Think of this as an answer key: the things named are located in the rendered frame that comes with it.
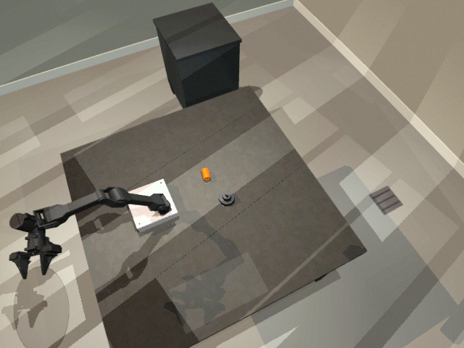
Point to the orange knob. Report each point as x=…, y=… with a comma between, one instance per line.
x=206, y=174

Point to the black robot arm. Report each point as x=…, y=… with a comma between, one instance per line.
x=57, y=214

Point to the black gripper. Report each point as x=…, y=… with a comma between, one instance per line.
x=36, y=246

